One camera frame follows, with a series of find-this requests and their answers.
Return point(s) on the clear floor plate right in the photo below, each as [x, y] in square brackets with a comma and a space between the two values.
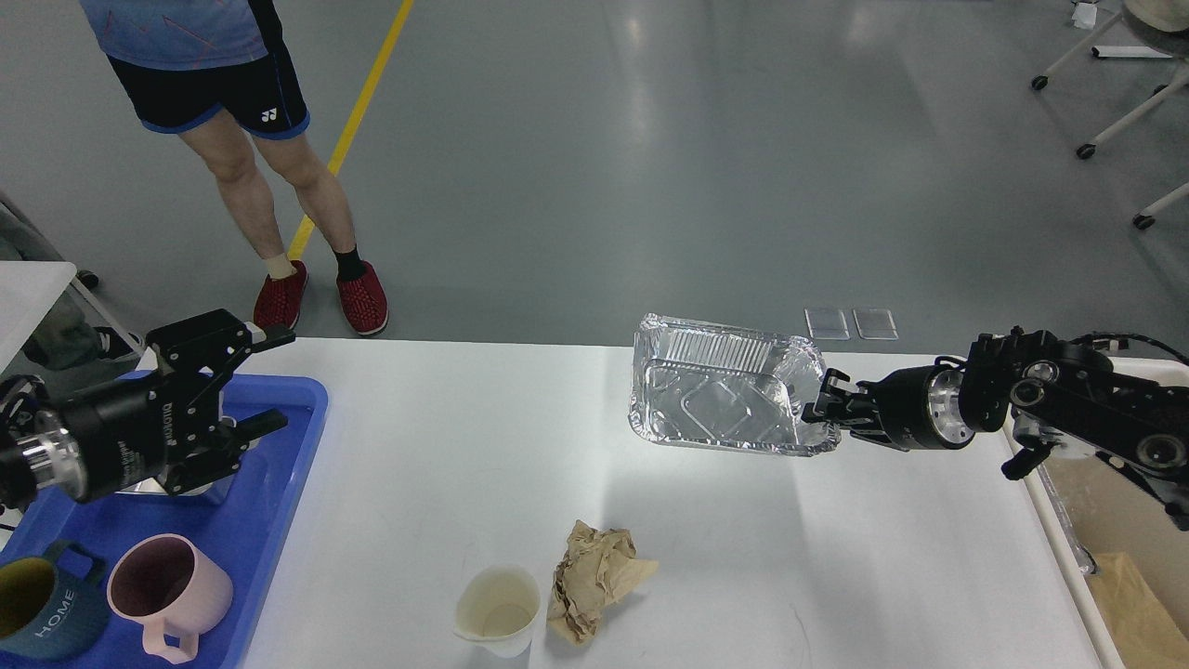
[875, 323]

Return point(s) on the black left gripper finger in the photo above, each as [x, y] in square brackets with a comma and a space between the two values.
[225, 448]
[197, 357]

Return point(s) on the pink plastic mug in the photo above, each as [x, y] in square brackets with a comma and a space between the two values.
[176, 593]

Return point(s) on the clear floor plate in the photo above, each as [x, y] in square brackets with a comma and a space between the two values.
[827, 324]
[875, 323]

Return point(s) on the clear floor plate left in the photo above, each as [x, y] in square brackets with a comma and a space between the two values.
[827, 324]

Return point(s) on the blue plastic bin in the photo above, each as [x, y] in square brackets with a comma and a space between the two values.
[243, 533]

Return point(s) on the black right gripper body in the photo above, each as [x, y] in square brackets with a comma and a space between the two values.
[918, 409]

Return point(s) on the square stainless steel tray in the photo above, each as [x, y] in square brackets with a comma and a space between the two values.
[152, 490]

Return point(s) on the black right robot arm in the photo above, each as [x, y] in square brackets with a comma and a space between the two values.
[1054, 394]

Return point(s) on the white wheeled chair base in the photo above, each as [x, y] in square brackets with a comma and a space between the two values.
[1100, 113]

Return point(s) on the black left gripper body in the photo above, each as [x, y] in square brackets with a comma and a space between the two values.
[105, 439]

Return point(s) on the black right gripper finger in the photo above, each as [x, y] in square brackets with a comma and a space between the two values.
[837, 405]
[865, 427]

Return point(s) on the white paper cup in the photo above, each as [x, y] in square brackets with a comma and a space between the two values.
[499, 610]

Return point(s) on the beige plastic bin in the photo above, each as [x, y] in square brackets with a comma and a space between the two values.
[1086, 508]

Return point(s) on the white side table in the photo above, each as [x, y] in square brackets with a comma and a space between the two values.
[29, 289]

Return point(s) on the aluminium foil tray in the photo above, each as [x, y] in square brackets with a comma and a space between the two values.
[713, 386]

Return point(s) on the dark teal HOME mug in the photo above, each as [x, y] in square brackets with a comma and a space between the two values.
[48, 613]

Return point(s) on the brown paper in bin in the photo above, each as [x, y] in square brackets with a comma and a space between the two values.
[1144, 632]

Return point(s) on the standing person in shorts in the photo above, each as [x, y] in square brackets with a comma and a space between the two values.
[218, 75]

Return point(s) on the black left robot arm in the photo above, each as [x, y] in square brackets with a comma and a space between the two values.
[18, 490]

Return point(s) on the crumpled brown paper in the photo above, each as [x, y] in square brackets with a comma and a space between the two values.
[599, 569]

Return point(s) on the seated person at left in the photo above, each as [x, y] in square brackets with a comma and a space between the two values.
[63, 339]

